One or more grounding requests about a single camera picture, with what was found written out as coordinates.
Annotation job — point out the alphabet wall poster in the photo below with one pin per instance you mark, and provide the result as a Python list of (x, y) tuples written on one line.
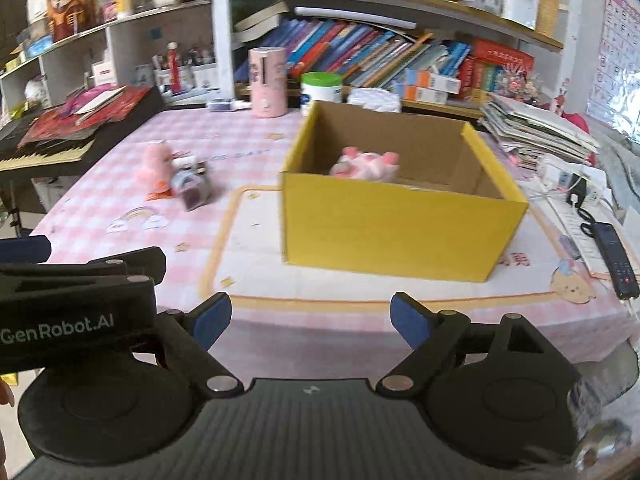
[(615, 60)]

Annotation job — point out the red hanging tassel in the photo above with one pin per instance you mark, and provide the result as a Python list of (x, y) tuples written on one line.
[(173, 67)]

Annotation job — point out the white rolled paper tube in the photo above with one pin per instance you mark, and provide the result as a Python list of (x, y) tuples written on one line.
[(350, 17)]

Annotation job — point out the orange cardboard figure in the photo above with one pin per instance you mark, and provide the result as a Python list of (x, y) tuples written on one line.
[(72, 12)]

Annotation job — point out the black keyboard piano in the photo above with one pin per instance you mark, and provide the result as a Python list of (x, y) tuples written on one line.
[(135, 120)]

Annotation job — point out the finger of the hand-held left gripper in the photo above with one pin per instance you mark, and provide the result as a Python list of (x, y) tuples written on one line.
[(22, 249), (145, 262)]

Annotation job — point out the cartoon desk mat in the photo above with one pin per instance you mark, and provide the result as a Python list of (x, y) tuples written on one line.
[(250, 240)]

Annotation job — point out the stack of papers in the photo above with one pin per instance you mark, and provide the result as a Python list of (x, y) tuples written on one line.
[(535, 127)]

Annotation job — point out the white pen storage bin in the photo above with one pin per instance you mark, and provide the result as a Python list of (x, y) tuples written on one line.
[(520, 10)]

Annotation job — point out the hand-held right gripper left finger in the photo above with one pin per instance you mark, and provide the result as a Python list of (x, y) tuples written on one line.
[(212, 321)]

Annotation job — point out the black remote control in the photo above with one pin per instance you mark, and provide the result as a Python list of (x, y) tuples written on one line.
[(617, 260)]

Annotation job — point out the row of yellow books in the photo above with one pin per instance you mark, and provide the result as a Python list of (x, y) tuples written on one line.
[(547, 5)]

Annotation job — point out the red boxed book set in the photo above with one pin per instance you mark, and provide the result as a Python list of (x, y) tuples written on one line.
[(500, 60)]

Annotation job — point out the white plastic bag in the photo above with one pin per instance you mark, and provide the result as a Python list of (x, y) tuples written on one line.
[(35, 91)]

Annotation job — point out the grey blanket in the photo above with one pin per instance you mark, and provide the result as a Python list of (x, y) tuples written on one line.
[(620, 165)]

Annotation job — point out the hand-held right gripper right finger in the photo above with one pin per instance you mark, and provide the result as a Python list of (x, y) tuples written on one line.
[(411, 321)]

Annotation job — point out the white power strip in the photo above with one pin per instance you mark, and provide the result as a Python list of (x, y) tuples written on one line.
[(560, 172)]

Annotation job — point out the spiky decorative ornament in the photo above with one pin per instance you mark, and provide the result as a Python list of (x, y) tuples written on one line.
[(517, 85)]

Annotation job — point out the small lying spray bottle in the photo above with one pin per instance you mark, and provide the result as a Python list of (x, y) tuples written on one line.
[(227, 105)]

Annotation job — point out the white cotton pad pack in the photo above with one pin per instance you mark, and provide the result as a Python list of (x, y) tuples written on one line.
[(375, 100)]

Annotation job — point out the white pen holder cup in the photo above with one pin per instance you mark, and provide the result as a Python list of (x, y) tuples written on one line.
[(205, 77), (162, 80)]

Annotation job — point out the white envelope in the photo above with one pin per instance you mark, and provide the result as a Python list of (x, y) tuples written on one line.
[(100, 101)]

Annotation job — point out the white small carton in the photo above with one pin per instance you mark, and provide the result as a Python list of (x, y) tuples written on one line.
[(105, 74)]

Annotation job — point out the black charger plug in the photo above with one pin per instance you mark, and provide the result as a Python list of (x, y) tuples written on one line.
[(579, 192)]

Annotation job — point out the white canister green lid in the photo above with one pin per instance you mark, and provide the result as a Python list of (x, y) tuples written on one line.
[(321, 91)]

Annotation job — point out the grey toy car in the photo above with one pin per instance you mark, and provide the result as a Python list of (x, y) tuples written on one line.
[(192, 187)]

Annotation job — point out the red printed paper sheets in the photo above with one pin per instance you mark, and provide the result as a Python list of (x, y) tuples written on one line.
[(60, 122)]

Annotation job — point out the pink spotted pig plush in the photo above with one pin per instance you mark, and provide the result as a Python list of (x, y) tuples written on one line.
[(365, 165)]

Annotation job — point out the orange blue small box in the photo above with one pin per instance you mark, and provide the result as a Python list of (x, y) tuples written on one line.
[(435, 81), (422, 95)]

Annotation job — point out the pink checked tablecloth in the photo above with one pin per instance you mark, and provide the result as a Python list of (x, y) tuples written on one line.
[(320, 325)]

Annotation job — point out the white thick lying book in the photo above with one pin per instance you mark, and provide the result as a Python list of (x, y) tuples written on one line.
[(260, 22)]

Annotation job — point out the pink cylindrical humidifier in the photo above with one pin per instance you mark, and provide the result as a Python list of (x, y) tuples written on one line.
[(267, 82)]

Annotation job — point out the person's left hand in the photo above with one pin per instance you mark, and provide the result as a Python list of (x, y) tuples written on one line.
[(5, 393)]

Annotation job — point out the pink plush chick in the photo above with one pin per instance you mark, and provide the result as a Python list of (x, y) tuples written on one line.
[(155, 162)]

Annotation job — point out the row of leaning books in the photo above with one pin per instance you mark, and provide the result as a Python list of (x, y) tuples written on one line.
[(360, 52)]

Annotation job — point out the yellow cardboard box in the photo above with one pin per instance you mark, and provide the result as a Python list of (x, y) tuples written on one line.
[(390, 230)]

